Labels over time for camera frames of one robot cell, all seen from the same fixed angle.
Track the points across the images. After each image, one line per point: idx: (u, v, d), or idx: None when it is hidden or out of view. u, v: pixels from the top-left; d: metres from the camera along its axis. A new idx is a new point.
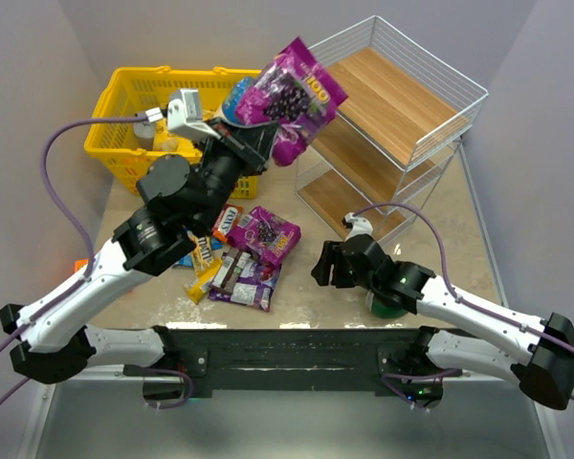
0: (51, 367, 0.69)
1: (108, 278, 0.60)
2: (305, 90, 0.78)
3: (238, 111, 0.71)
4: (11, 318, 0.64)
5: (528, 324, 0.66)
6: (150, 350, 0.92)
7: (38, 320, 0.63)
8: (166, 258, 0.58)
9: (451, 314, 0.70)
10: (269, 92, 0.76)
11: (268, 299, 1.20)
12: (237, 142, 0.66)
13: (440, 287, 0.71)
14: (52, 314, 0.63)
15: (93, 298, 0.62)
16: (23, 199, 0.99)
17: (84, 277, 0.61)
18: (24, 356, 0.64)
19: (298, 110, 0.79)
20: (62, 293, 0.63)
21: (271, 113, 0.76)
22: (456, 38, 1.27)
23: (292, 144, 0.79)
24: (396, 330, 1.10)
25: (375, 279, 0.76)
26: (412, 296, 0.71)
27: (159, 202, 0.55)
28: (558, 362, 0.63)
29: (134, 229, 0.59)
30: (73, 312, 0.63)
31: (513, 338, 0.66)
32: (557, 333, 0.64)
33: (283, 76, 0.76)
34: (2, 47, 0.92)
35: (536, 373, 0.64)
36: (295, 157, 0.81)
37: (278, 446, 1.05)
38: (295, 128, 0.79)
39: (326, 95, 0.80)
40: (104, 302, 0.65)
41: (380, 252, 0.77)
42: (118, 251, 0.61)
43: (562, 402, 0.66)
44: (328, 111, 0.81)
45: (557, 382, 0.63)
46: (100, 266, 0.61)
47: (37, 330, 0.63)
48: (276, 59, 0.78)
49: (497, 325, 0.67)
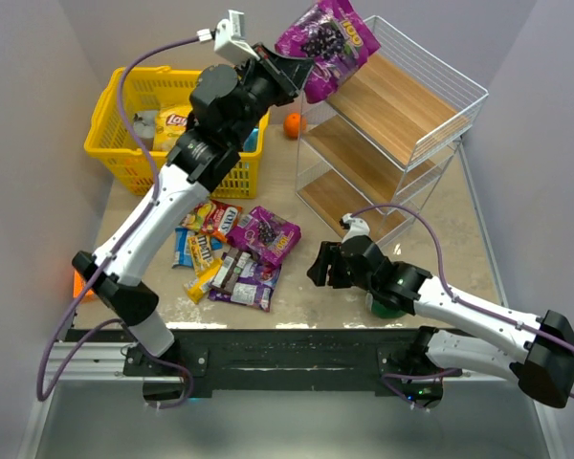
0: (132, 303, 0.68)
1: (176, 194, 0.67)
2: (341, 32, 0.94)
3: (279, 45, 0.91)
4: (90, 259, 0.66)
5: (524, 322, 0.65)
6: (168, 330, 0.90)
7: (119, 251, 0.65)
8: (222, 167, 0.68)
9: (448, 315, 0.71)
10: (309, 31, 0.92)
11: (268, 299, 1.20)
12: (275, 67, 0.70)
13: (436, 287, 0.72)
14: (131, 241, 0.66)
15: (165, 218, 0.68)
16: (23, 200, 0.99)
17: (153, 201, 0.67)
18: (114, 288, 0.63)
19: (332, 52, 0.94)
20: (135, 220, 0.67)
21: (308, 50, 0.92)
22: (456, 38, 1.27)
23: (324, 82, 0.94)
24: (396, 331, 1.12)
25: (374, 280, 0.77)
26: (410, 297, 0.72)
27: (216, 103, 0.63)
28: (553, 360, 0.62)
29: (187, 148, 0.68)
30: (151, 234, 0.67)
31: (509, 336, 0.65)
32: (552, 329, 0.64)
33: (324, 19, 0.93)
34: (1, 47, 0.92)
35: (530, 370, 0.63)
36: (326, 94, 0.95)
37: (278, 445, 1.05)
38: (328, 68, 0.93)
39: (359, 40, 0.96)
40: (172, 226, 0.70)
41: (378, 253, 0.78)
42: (176, 172, 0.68)
43: (561, 400, 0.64)
44: (360, 55, 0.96)
45: (552, 380, 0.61)
46: (165, 187, 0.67)
47: (121, 259, 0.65)
48: (320, 5, 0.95)
49: (494, 323, 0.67)
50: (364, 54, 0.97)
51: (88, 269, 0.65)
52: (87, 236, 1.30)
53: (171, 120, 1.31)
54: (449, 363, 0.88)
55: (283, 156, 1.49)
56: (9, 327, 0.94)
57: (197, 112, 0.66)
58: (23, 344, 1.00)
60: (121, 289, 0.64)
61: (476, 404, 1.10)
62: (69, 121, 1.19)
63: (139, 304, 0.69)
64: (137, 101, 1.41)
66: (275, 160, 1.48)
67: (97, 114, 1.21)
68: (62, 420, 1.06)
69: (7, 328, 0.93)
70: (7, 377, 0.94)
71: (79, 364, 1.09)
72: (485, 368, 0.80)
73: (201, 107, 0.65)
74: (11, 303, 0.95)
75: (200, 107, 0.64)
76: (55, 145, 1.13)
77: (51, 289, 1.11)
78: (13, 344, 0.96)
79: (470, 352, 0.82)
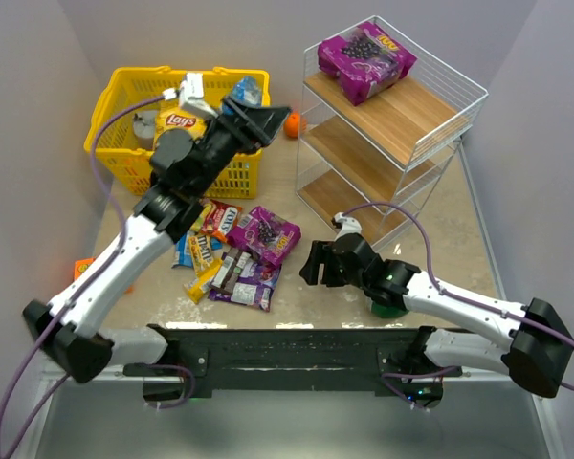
0: (86, 359, 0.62)
1: (143, 243, 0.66)
2: (376, 42, 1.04)
3: (321, 54, 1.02)
4: (43, 308, 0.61)
5: (509, 310, 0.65)
6: (154, 341, 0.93)
7: (77, 299, 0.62)
8: (188, 220, 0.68)
9: (434, 307, 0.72)
10: (347, 42, 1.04)
11: (268, 299, 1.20)
12: (232, 121, 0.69)
13: (425, 280, 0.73)
14: (92, 288, 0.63)
15: (128, 269, 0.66)
16: (21, 200, 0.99)
17: (119, 248, 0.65)
18: (70, 338, 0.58)
19: (370, 54, 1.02)
20: (99, 266, 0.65)
21: (347, 53, 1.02)
22: (455, 39, 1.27)
23: (364, 75, 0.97)
24: (396, 330, 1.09)
25: (364, 276, 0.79)
26: (399, 293, 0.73)
27: (175, 166, 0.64)
28: (539, 347, 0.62)
29: (154, 202, 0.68)
30: (114, 282, 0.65)
31: (495, 324, 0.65)
32: (538, 316, 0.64)
33: (362, 34, 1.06)
34: None
35: (517, 359, 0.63)
36: (364, 86, 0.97)
37: (278, 445, 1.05)
38: (367, 66, 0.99)
39: (395, 46, 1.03)
40: (133, 275, 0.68)
41: (369, 251, 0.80)
42: (143, 221, 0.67)
43: (551, 389, 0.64)
44: (396, 54, 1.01)
45: (541, 369, 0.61)
46: (131, 235, 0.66)
47: (79, 308, 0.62)
48: (359, 26, 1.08)
49: (479, 314, 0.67)
50: (402, 55, 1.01)
51: (40, 318, 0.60)
52: (87, 236, 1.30)
53: (171, 120, 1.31)
54: (448, 360, 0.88)
55: (283, 157, 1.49)
56: (10, 327, 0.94)
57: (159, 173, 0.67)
58: (22, 344, 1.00)
60: (78, 339, 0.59)
61: (476, 404, 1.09)
62: (69, 122, 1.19)
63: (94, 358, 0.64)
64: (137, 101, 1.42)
66: (275, 160, 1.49)
67: (97, 115, 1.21)
68: (62, 420, 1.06)
69: (7, 328, 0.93)
70: (6, 377, 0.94)
71: None
72: (482, 363, 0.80)
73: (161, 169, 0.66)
74: (11, 304, 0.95)
75: (160, 170, 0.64)
76: (55, 145, 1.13)
77: (51, 289, 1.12)
78: (12, 344, 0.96)
79: (462, 348, 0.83)
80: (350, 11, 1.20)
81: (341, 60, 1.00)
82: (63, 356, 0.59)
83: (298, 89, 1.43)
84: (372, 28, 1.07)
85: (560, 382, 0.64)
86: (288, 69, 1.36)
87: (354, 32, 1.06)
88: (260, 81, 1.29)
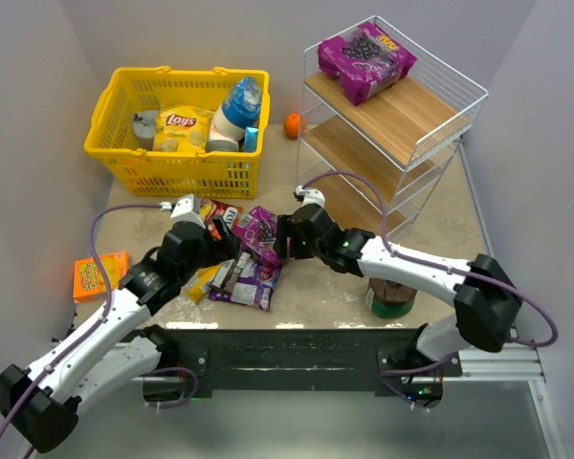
0: (53, 426, 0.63)
1: (125, 315, 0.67)
2: (376, 42, 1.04)
3: (321, 54, 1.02)
4: (21, 373, 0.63)
5: (454, 265, 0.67)
6: (143, 358, 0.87)
7: (56, 366, 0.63)
8: (165, 296, 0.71)
9: (387, 269, 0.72)
10: (347, 42, 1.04)
11: (268, 299, 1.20)
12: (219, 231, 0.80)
13: (378, 245, 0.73)
14: (72, 356, 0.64)
15: (108, 338, 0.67)
16: (22, 201, 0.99)
17: (101, 318, 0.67)
18: (43, 404, 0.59)
19: (370, 54, 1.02)
20: (80, 335, 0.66)
21: (347, 53, 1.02)
22: (455, 39, 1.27)
23: (364, 76, 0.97)
24: (396, 331, 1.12)
25: (321, 246, 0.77)
26: (354, 256, 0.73)
27: (185, 245, 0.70)
28: (481, 298, 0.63)
29: (140, 276, 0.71)
30: (92, 351, 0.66)
31: (441, 280, 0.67)
32: (482, 270, 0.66)
33: (362, 35, 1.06)
34: None
35: (463, 313, 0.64)
36: (364, 86, 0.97)
37: (277, 445, 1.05)
38: (367, 66, 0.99)
39: (395, 46, 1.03)
40: (109, 347, 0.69)
41: (327, 219, 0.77)
42: (128, 294, 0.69)
43: (498, 345, 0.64)
44: (396, 54, 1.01)
45: (482, 318, 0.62)
46: (116, 306, 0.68)
47: (57, 374, 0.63)
48: (359, 26, 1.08)
49: (427, 271, 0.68)
50: (402, 55, 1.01)
51: (17, 383, 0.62)
52: (87, 236, 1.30)
53: (171, 120, 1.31)
54: (440, 352, 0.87)
55: (283, 157, 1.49)
56: (10, 327, 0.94)
57: (162, 249, 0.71)
58: (23, 344, 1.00)
60: (53, 406, 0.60)
61: (476, 404, 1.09)
62: (68, 122, 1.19)
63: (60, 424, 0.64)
64: (137, 101, 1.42)
66: (275, 160, 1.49)
67: (98, 115, 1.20)
68: None
69: (8, 328, 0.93)
70: None
71: None
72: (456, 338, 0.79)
73: (166, 245, 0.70)
74: (11, 303, 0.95)
75: (171, 245, 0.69)
76: (55, 145, 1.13)
77: (51, 289, 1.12)
78: (13, 344, 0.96)
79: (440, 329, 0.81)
80: (350, 11, 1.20)
81: (341, 60, 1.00)
82: (34, 424, 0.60)
83: (298, 90, 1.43)
84: (372, 28, 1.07)
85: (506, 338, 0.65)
86: (288, 69, 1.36)
87: (354, 33, 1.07)
88: (260, 81, 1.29)
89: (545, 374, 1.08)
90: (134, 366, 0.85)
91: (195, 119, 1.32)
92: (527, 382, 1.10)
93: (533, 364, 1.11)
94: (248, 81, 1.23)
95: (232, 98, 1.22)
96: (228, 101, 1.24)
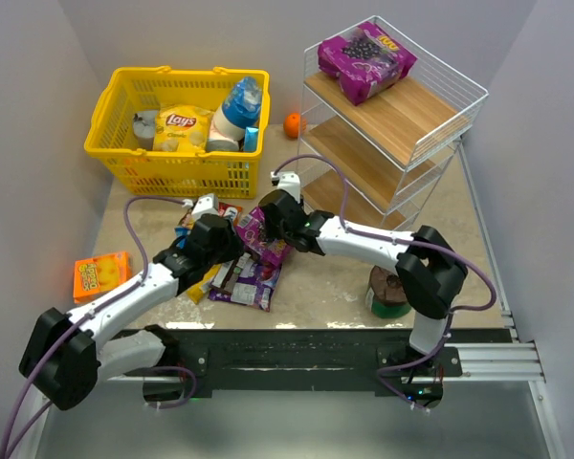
0: (78, 379, 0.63)
1: (161, 282, 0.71)
2: (376, 42, 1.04)
3: (321, 54, 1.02)
4: (62, 316, 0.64)
5: (399, 236, 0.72)
6: (148, 347, 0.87)
7: (98, 314, 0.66)
8: (191, 277, 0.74)
9: (342, 245, 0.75)
10: (347, 42, 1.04)
11: (269, 299, 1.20)
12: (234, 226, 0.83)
13: (335, 223, 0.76)
14: (112, 307, 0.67)
15: (143, 301, 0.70)
16: (22, 201, 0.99)
17: (140, 280, 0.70)
18: (83, 345, 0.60)
19: (370, 54, 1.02)
20: (121, 290, 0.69)
21: (347, 53, 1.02)
22: (455, 39, 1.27)
23: (364, 76, 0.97)
24: (396, 331, 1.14)
25: (285, 227, 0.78)
26: (314, 235, 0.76)
27: (212, 231, 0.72)
28: (425, 266, 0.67)
29: (170, 256, 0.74)
30: (128, 309, 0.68)
31: (386, 251, 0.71)
32: (424, 240, 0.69)
33: (362, 35, 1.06)
34: None
35: (408, 280, 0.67)
36: (364, 86, 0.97)
37: (277, 445, 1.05)
38: (367, 66, 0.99)
39: (395, 47, 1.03)
40: (140, 312, 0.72)
41: (290, 202, 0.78)
42: (163, 266, 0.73)
43: (440, 308, 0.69)
44: (396, 54, 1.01)
45: (425, 284, 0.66)
46: (152, 273, 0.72)
47: (98, 321, 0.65)
48: (359, 26, 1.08)
49: (374, 243, 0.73)
50: (403, 55, 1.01)
51: (56, 325, 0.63)
52: (87, 236, 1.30)
53: (171, 120, 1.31)
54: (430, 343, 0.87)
55: (283, 157, 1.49)
56: (9, 328, 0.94)
57: (189, 234, 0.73)
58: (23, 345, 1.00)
60: (91, 350, 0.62)
61: (476, 404, 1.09)
62: (68, 122, 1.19)
63: (81, 381, 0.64)
64: (137, 101, 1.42)
66: (275, 160, 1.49)
67: (97, 115, 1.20)
68: (62, 421, 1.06)
69: (8, 328, 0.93)
70: (6, 378, 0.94)
71: None
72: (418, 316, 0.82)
73: (195, 229, 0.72)
74: (11, 303, 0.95)
75: (200, 230, 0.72)
76: (55, 145, 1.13)
77: (51, 289, 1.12)
78: (13, 345, 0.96)
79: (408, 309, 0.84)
80: (350, 11, 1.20)
81: (341, 60, 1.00)
82: (67, 367, 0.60)
83: (298, 90, 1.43)
84: (372, 28, 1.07)
85: (450, 302, 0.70)
86: (289, 69, 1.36)
87: (355, 33, 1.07)
88: (260, 81, 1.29)
89: (545, 374, 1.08)
90: (143, 351, 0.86)
91: (195, 119, 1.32)
92: (527, 382, 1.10)
93: (532, 363, 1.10)
94: (248, 81, 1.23)
95: (232, 98, 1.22)
96: (228, 101, 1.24)
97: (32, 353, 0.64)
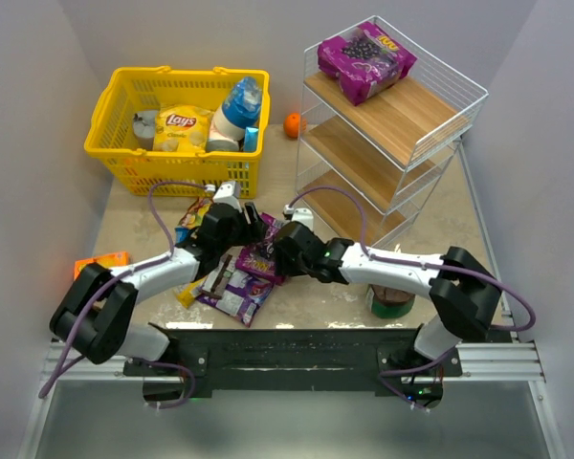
0: (114, 332, 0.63)
1: (186, 259, 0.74)
2: (375, 42, 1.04)
3: (320, 54, 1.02)
4: (102, 270, 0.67)
5: (428, 261, 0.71)
6: (156, 338, 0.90)
7: (136, 273, 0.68)
8: (209, 265, 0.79)
9: (368, 273, 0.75)
10: (347, 43, 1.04)
11: (252, 316, 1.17)
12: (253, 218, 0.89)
13: (357, 251, 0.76)
14: (146, 270, 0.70)
15: (169, 274, 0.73)
16: (21, 201, 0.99)
17: (170, 253, 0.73)
18: (126, 292, 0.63)
19: (370, 54, 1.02)
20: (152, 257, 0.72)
21: (347, 54, 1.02)
22: (455, 39, 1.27)
23: (364, 76, 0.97)
24: (397, 331, 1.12)
25: (305, 258, 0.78)
26: (336, 265, 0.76)
27: (221, 220, 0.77)
28: (458, 290, 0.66)
29: (187, 247, 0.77)
30: (159, 277, 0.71)
31: (416, 276, 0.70)
32: (455, 262, 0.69)
33: (361, 36, 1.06)
34: None
35: (442, 306, 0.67)
36: (364, 86, 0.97)
37: (277, 445, 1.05)
38: (367, 66, 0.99)
39: (395, 47, 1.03)
40: (163, 286, 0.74)
41: (306, 233, 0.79)
42: (186, 251, 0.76)
43: (479, 332, 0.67)
44: (396, 54, 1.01)
45: (461, 309, 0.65)
46: (178, 251, 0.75)
47: (135, 278, 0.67)
48: (358, 26, 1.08)
49: (403, 269, 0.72)
50: (402, 55, 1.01)
51: (99, 275, 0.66)
52: (87, 236, 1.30)
53: (171, 120, 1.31)
54: (439, 350, 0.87)
55: (283, 157, 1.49)
56: (9, 327, 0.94)
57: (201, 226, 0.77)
58: (23, 344, 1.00)
60: (131, 299, 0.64)
61: (476, 404, 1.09)
62: (68, 122, 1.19)
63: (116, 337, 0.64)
64: (137, 101, 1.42)
66: (275, 160, 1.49)
67: (97, 115, 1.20)
68: (62, 421, 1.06)
69: (7, 328, 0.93)
70: (7, 378, 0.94)
71: (77, 366, 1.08)
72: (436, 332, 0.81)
73: (205, 222, 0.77)
74: (10, 303, 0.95)
75: (209, 221, 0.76)
76: (55, 145, 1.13)
77: (51, 289, 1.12)
78: (13, 345, 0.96)
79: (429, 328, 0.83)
80: (350, 11, 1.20)
81: (341, 60, 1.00)
82: (110, 308, 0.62)
83: (299, 90, 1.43)
84: (372, 28, 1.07)
85: (489, 325, 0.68)
86: (288, 68, 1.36)
87: (354, 34, 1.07)
88: (260, 81, 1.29)
89: (545, 374, 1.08)
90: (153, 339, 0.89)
91: (195, 119, 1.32)
92: (527, 382, 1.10)
93: (533, 363, 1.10)
94: (248, 81, 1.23)
95: (232, 98, 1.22)
96: (228, 101, 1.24)
97: (69, 304, 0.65)
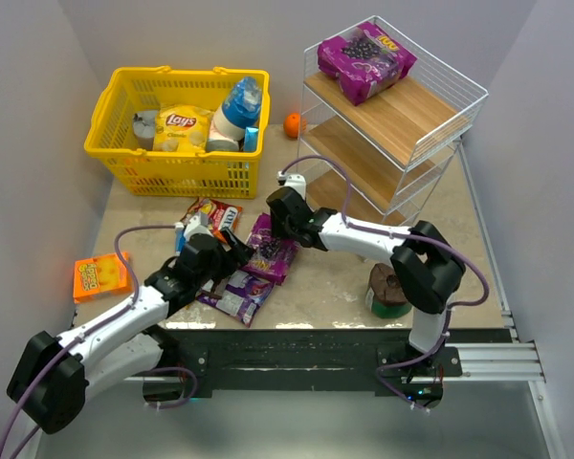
0: (64, 404, 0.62)
1: (151, 305, 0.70)
2: (375, 42, 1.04)
3: (320, 54, 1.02)
4: (51, 339, 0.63)
5: (396, 230, 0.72)
6: (146, 352, 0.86)
7: (88, 338, 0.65)
8: (185, 298, 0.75)
9: (344, 240, 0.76)
10: (347, 42, 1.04)
11: (252, 316, 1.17)
12: (237, 246, 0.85)
13: (336, 218, 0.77)
14: (101, 331, 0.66)
15: (132, 325, 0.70)
16: (21, 201, 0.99)
17: (131, 304, 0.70)
18: (73, 369, 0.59)
19: (370, 54, 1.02)
20: (108, 314, 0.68)
21: (347, 54, 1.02)
22: (455, 39, 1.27)
23: (364, 76, 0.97)
24: (397, 332, 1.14)
25: (291, 222, 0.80)
26: (317, 230, 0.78)
27: (202, 252, 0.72)
28: (419, 259, 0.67)
29: (162, 279, 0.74)
30: (118, 334, 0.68)
31: (383, 245, 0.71)
32: (421, 234, 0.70)
33: (361, 36, 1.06)
34: None
35: (400, 273, 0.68)
36: (364, 86, 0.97)
37: (276, 445, 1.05)
38: (367, 66, 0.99)
39: (395, 47, 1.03)
40: (128, 335, 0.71)
41: (296, 199, 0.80)
42: (154, 290, 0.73)
43: (435, 303, 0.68)
44: (396, 54, 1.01)
45: (417, 277, 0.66)
46: (143, 296, 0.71)
47: (86, 347, 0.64)
48: (358, 26, 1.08)
49: (372, 236, 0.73)
50: (403, 55, 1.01)
51: (46, 348, 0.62)
52: (87, 235, 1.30)
53: (171, 120, 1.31)
54: (430, 342, 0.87)
55: (283, 157, 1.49)
56: (10, 328, 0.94)
57: (180, 256, 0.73)
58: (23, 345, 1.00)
60: (79, 373, 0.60)
61: (476, 404, 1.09)
62: (68, 123, 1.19)
63: (69, 404, 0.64)
64: (137, 101, 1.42)
66: (275, 160, 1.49)
67: (97, 115, 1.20)
68: None
69: (9, 328, 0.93)
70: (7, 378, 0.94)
71: None
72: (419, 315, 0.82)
73: (184, 252, 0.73)
74: (11, 303, 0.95)
75: (188, 252, 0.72)
76: (55, 145, 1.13)
77: (51, 290, 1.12)
78: (14, 345, 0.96)
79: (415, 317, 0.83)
80: (350, 12, 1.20)
81: (341, 60, 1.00)
82: (56, 388, 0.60)
83: (299, 90, 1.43)
84: (372, 28, 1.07)
85: (446, 298, 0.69)
86: (289, 68, 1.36)
87: (354, 34, 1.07)
88: (260, 81, 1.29)
89: (545, 374, 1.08)
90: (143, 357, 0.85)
91: (195, 119, 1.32)
92: (527, 382, 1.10)
93: (533, 363, 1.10)
94: (248, 81, 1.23)
95: (232, 98, 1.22)
96: (228, 101, 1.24)
97: (20, 377, 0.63)
